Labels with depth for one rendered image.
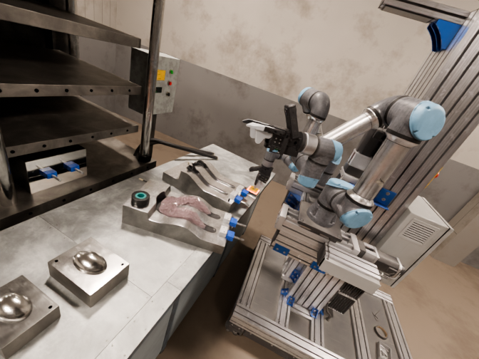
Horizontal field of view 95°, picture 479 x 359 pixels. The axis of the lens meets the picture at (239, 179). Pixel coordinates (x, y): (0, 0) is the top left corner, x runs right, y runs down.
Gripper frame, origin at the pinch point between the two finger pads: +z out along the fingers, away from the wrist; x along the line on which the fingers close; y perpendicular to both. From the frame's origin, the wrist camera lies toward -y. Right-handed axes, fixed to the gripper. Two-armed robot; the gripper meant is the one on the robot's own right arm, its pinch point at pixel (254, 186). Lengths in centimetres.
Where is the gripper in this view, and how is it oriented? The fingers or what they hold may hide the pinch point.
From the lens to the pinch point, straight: 163.1
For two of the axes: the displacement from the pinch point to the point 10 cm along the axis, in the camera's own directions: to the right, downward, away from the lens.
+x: 4.0, -3.4, 8.5
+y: 8.7, 4.4, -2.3
